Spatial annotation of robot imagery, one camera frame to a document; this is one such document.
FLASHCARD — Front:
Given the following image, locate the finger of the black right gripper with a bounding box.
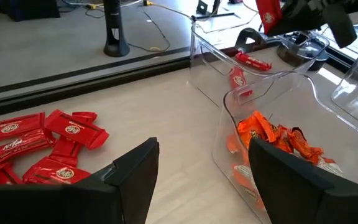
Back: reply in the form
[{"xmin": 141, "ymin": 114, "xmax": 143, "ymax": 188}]
[
  {"xmin": 265, "ymin": 6, "xmax": 326, "ymax": 37},
  {"xmin": 323, "ymin": 2, "xmax": 358, "ymax": 49}
]

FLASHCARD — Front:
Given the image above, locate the black floor cable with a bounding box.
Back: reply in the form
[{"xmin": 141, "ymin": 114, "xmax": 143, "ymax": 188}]
[{"xmin": 128, "ymin": 4, "xmax": 172, "ymax": 53}]

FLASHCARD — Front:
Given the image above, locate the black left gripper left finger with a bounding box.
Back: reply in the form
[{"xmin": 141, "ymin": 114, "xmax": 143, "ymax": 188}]
[{"xmin": 0, "ymin": 137, "xmax": 160, "ymax": 224}]

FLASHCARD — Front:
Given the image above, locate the black floor stand pole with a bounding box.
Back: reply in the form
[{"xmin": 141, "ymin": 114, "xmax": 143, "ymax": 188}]
[{"xmin": 103, "ymin": 0, "xmax": 131, "ymax": 58}]

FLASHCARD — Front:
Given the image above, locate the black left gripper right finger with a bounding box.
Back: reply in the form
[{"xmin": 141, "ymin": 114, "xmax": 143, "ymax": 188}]
[{"xmin": 247, "ymin": 138, "xmax": 358, "ymax": 224}]

